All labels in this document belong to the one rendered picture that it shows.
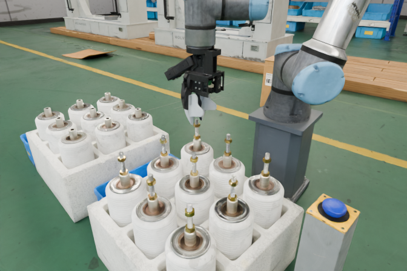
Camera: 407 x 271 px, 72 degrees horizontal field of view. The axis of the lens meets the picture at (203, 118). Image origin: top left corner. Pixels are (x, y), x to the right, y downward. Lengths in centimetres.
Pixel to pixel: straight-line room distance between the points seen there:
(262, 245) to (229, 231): 9
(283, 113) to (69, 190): 69
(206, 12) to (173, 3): 269
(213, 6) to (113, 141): 56
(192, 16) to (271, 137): 47
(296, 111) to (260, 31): 178
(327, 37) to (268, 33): 186
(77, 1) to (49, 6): 229
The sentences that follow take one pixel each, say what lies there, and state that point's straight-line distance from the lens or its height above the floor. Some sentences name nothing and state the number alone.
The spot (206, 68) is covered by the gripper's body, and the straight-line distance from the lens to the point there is 69.
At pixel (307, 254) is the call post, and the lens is 62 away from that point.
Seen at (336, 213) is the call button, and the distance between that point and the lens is 56.
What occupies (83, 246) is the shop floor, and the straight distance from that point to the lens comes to 96.
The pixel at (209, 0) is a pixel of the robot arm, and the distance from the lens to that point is 66.
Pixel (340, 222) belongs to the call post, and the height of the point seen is 31.
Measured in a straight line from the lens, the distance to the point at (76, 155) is 95.
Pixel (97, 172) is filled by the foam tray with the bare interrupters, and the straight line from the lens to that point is 97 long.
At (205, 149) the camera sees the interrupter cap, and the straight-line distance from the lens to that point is 82.
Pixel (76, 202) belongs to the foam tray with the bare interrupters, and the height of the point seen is 8.
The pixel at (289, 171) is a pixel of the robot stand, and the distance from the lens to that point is 97.
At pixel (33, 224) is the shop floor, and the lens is 109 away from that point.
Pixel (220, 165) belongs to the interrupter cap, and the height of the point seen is 25.
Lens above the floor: 68
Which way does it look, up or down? 25 degrees down
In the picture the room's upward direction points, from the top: straight up
